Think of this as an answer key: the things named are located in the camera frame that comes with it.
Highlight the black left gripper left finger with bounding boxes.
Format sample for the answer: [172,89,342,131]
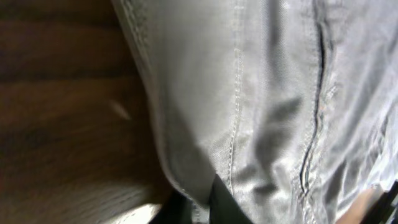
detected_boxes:
[149,190,192,224]

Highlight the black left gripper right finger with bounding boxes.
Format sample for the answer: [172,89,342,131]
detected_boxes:
[209,175,252,224]

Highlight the grey shorts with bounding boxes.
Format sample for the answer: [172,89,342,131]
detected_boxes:
[113,0,397,223]

